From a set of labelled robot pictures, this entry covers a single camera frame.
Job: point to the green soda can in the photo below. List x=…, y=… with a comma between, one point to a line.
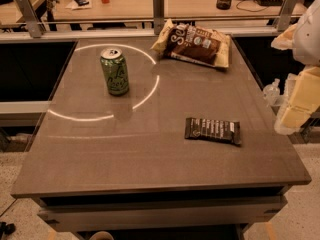
x=115, y=71

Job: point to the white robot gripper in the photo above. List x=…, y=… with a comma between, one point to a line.
x=308, y=39

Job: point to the left metal rail bracket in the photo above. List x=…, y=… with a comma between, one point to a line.
x=34, y=26

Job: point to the metal rail bracket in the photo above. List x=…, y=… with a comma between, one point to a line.
x=158, y=16
x=34, y=26
x=284, y=18

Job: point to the clear plastic bottle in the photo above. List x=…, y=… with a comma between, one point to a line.
x=271, y=92

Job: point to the black rxbar chocolate bar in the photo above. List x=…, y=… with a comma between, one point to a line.
x=213, y=130

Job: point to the table drawer front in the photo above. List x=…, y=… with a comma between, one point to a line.
x=163, y=214

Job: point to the black mesh cup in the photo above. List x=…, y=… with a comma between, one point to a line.
x=223, y=4

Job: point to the middle metal rail bracket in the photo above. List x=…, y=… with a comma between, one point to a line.
x=158, y=16

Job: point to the brown and yellow snack bag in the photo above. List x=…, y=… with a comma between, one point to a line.
x=193, y=44

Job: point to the right metal rail bracket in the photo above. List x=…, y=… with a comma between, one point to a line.
x=284, y=18

